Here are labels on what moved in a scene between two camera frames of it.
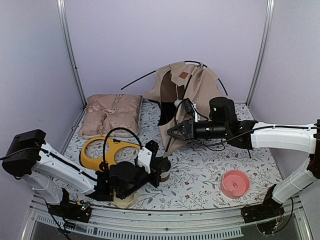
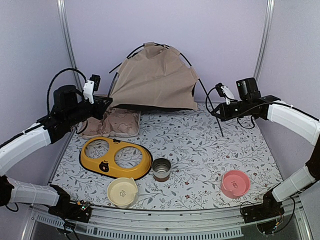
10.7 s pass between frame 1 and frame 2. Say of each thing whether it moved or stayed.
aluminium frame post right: stayed
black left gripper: moved
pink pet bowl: stayed
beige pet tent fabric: moved
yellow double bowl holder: stayed
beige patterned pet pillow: stayed
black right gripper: moved
